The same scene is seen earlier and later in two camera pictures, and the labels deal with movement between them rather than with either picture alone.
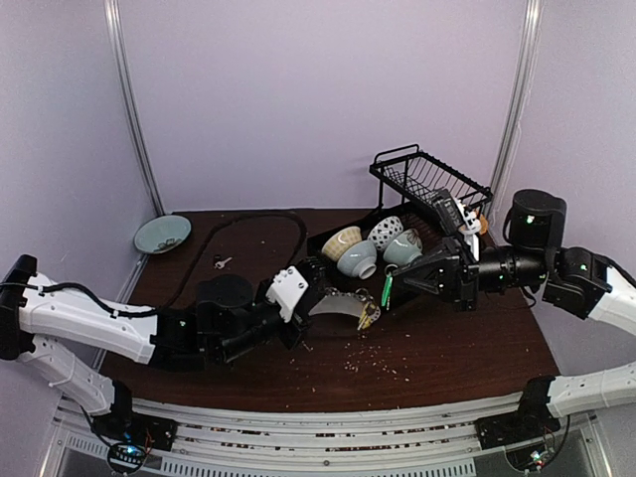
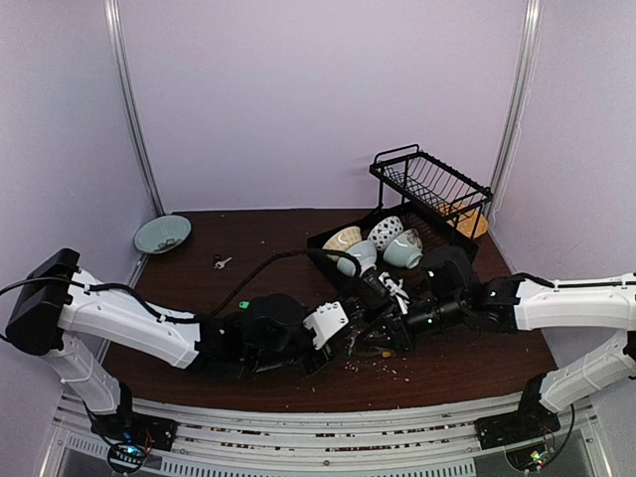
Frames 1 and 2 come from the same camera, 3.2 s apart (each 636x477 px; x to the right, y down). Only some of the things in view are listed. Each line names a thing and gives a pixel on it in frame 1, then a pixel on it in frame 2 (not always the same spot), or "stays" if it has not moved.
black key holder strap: (343, 302) → (374, 345)
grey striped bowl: (359, 259) stays
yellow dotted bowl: (334, 245) stays
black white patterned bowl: (385, 232) stays
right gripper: (464, 276) → (398, 327)
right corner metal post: (525, 78) stays
